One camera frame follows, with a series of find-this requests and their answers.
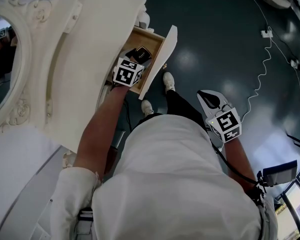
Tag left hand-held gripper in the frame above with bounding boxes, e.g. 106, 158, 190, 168
112, 49, 152, 87

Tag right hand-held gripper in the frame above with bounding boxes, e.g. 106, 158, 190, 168
197, 89, 242, 144

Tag small black box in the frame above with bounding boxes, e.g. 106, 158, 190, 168
135, 46, 153, 62

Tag wooden drawer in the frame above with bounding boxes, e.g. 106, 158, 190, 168
104, 25, 178, 101

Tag person's left forearm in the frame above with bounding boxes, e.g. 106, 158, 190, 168
73, 84, 131, 170

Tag person's right forearm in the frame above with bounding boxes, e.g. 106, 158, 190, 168
222, 135, 257, 186

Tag cream ornate dressing table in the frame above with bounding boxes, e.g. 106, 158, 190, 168
0, 0, 178, 161

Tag oval mirror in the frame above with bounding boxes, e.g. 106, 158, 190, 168
0, 14, 23, 120

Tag person's black trousers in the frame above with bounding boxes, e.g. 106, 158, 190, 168
139, 88, 209, 129

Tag person's right white shoe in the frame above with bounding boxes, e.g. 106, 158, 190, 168
162, 71, 176, 93

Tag person's white shoe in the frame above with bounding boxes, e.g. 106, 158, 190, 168
140, 99, 155, 118
162, 71, 176, 93

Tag person's left white shoe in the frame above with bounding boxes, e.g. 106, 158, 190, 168
140, 99, 155, 118

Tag person's white shirt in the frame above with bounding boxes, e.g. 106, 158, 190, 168
49, 113, 278, 240

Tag small mounted screen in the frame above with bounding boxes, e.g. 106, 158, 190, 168
256, 159, 299, 188

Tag computer monitor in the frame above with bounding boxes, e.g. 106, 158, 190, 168
276, 163, 300, 240

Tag white floor cable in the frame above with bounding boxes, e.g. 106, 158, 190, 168
230, 0, 275, 125

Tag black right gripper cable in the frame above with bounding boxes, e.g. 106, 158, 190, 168
209, 137, 260, 186

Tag grey shoulder strap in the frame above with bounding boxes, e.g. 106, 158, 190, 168
256, 196, 279, 240

